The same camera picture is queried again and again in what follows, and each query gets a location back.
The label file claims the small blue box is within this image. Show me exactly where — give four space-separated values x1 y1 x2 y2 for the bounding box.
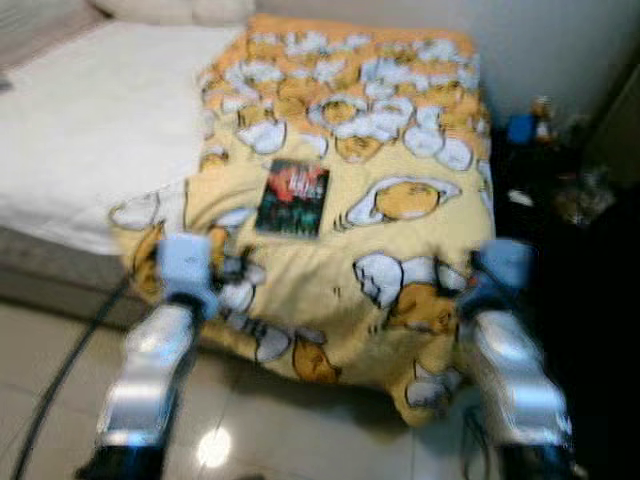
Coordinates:
505 113 536 146

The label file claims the small brown plush toy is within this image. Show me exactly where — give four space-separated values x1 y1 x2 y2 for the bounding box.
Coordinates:
530 95 556 141

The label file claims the large black suitcase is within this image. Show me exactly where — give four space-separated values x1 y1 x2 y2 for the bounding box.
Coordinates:
540 185 640 480

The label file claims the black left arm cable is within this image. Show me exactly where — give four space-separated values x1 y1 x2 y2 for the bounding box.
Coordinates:
10 275 136 480

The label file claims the white quilted mattress pad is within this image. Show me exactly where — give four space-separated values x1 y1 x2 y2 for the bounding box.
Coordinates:
0 18 251 256

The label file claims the yellow cartoon egg print blanket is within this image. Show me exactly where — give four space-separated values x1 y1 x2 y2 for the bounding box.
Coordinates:
108 12 496 429

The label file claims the open black bag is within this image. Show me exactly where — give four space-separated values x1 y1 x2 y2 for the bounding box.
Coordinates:
490 130 601 231

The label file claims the short beige bolster pillow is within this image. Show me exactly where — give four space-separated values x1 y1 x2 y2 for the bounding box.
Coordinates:
190 0 256 26

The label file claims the crumpled clear plastic bag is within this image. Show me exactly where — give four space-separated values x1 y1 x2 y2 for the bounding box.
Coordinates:
555 165 616 226

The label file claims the beige quilted mattress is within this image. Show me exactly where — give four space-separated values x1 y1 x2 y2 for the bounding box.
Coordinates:
0 225 201 346

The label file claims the light grey right wrist camera mount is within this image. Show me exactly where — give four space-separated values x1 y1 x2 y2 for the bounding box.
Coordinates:
470 238 536 306

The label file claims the dark book with red cover art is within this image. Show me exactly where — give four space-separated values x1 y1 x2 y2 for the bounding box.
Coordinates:
254 158 332 239

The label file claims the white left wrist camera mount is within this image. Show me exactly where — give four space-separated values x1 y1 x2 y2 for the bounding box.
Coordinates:
155 233 219 306

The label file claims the grey sliding door wardrobe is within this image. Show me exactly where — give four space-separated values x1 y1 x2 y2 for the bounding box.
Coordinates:
585 60 640 191

